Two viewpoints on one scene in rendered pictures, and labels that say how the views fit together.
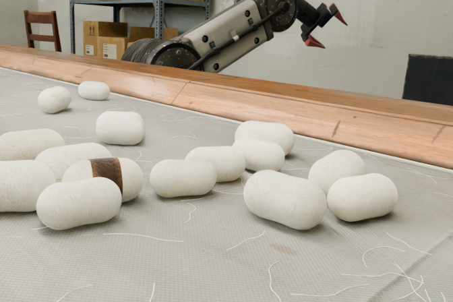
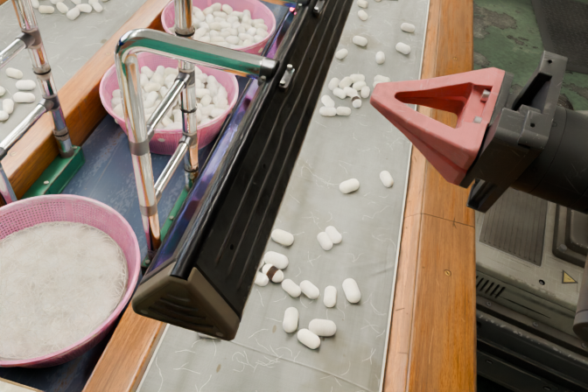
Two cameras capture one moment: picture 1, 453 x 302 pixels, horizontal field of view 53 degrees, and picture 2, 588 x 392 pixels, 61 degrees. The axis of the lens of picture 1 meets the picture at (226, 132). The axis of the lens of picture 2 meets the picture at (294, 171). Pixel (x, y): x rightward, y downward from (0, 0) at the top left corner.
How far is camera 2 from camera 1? 0.64 m
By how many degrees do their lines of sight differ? 56
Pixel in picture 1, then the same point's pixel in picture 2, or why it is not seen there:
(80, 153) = (275, 260)
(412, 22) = not seen: outside the picture
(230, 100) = (409, 247)
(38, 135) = (283, 237)
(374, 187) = (306, 339)
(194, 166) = (291, 289)
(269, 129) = (348, 290)
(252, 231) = (279, 318)
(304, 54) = not seen: outside the picture
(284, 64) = not seen: outside the picture
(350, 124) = (402, 314)
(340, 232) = (293, 339)
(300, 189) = (286, 323)
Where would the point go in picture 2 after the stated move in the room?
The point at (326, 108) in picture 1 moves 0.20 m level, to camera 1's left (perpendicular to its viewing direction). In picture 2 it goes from (410, 297) to (337, 201)
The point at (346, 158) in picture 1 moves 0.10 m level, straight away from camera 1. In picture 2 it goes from (321, 326) to (388, 314)
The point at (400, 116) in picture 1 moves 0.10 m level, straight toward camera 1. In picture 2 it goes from (411, 332) to (341, 339)
